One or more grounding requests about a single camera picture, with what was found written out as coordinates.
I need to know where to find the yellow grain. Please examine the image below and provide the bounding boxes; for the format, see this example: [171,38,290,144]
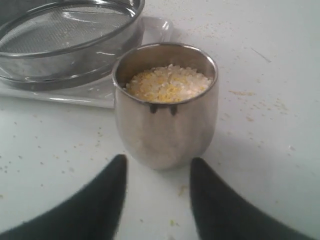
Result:
[124,64,213,103]

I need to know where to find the round steel mesh sieve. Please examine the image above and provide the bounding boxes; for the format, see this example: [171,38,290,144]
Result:
[0,0,145,91]

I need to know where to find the stainless steel cup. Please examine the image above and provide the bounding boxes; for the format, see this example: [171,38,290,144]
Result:
[112,42,219,170]

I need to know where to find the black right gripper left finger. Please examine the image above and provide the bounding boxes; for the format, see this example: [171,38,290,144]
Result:
[0,154,128,240]

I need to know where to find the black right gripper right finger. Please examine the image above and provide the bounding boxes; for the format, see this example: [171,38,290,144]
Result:
[189,157,309,240]

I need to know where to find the white rectangular plastic tray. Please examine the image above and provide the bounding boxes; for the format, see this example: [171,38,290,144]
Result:
[0,16,174,109]

